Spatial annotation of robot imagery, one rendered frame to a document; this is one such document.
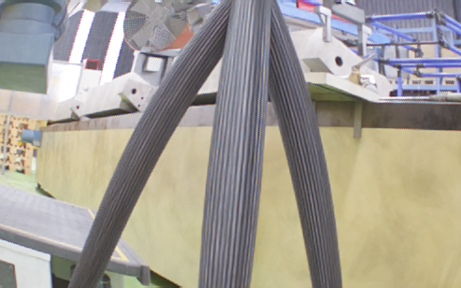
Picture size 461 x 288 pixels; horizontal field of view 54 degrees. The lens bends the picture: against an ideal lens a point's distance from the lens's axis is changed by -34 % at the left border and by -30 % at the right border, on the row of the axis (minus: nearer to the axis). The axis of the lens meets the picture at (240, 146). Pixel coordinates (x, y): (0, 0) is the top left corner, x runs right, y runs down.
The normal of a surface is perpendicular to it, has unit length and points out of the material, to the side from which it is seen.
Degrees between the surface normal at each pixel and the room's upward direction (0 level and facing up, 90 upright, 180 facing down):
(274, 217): 90
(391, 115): 90
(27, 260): 90
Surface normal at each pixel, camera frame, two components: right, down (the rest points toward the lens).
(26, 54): 0.34, 0.00
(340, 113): -0.85, -0.14
